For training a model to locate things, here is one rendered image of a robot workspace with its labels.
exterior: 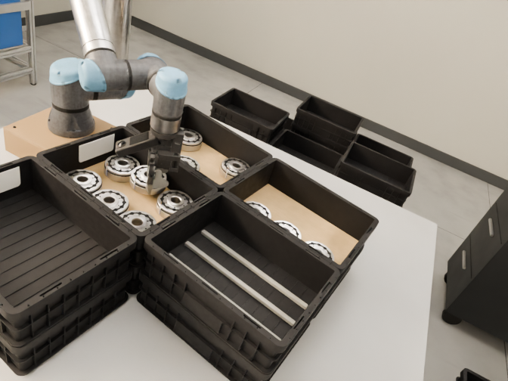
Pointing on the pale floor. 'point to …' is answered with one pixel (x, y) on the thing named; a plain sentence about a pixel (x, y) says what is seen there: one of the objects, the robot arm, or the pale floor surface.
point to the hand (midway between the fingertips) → (147, 184)
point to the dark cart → (481, 274)
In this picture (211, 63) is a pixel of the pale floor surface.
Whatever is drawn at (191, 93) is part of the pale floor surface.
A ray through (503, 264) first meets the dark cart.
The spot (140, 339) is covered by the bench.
